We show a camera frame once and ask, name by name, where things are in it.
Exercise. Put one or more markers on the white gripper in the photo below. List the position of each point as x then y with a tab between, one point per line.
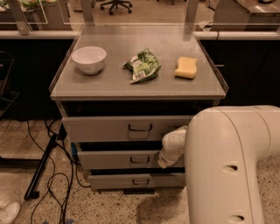
166	157

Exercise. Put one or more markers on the grey drawer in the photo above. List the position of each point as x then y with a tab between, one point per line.
118	155
84	129
137	178

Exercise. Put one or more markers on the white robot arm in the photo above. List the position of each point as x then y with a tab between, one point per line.
222	146

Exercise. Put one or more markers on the grey drawer cabinet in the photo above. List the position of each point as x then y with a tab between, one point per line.
109	93

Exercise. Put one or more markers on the yellow sponge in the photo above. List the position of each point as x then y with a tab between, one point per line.
187	68

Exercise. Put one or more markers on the green chip bag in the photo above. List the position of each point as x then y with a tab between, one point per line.
144	66

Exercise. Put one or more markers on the white ceramic bowl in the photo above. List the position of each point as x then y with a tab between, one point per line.
89	59

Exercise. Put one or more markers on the black metal stand leg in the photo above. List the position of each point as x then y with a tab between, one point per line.
31	192

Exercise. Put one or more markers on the black office chair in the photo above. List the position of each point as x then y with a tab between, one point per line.
115	4

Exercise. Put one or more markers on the white shoe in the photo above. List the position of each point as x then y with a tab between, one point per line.
10	213

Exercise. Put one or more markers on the white horizontal rail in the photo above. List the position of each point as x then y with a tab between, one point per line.
202	35

